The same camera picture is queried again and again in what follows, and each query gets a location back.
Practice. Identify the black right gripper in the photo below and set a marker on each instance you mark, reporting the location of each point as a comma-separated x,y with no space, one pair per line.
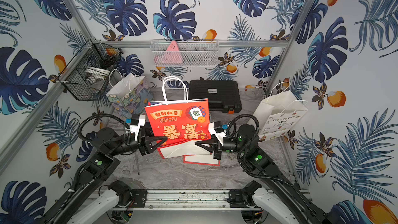
216,148

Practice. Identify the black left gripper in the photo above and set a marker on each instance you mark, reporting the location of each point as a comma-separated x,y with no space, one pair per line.
142,143

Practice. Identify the red paper bag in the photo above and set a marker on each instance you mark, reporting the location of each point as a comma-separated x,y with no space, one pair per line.
182,122
207,160

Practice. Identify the white happy paper bag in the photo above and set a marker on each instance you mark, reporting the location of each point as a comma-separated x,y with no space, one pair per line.
277,114

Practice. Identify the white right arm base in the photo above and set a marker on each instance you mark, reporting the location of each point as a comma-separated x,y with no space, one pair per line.
255,195

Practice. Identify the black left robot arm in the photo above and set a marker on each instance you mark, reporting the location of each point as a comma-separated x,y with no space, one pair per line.
90,175

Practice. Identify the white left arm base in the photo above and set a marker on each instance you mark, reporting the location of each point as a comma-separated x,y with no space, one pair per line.
117,194

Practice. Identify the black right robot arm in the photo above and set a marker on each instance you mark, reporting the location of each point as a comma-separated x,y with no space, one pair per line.
256,163

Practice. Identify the floral paper bag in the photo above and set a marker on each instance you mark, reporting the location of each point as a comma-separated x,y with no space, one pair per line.
129,94

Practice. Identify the black tool case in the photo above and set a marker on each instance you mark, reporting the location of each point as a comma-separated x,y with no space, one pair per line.
223,95

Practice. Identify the pink triangle item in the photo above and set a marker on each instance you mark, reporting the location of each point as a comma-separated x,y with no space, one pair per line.
172,55

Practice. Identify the orange handled screwdriver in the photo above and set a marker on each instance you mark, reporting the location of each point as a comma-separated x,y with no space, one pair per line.
137,163

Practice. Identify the aluminium linear rail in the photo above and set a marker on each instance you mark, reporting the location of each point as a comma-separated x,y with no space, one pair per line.
183,199

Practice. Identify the black wire basket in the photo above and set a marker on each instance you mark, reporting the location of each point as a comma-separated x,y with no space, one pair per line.
86,76

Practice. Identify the white mesh wall shelf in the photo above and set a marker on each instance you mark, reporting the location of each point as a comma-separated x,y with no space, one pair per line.
195,52

